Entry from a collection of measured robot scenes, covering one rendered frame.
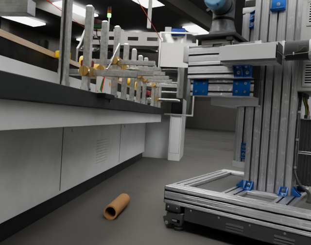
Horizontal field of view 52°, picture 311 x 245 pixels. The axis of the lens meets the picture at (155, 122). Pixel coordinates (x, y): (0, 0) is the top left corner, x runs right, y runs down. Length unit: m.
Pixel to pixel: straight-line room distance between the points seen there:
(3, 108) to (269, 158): 1.31
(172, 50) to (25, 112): 3.43
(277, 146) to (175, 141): 2.71
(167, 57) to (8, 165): 3.27
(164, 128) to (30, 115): 3.42
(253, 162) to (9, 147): 1.23
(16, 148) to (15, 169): 0.09
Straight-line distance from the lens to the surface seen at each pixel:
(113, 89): 2.16
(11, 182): 1.57
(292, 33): 1.85
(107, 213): 1.92
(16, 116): 1.17
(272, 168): 1.82
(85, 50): 1.71
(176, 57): 4.44
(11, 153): 1.54
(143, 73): 1.91
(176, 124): 4.38
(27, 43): 1.60
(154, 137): 4.56
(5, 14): 0.77
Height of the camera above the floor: 0.60
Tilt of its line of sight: 1 degrees down
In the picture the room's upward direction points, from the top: 4 degrees clockwise
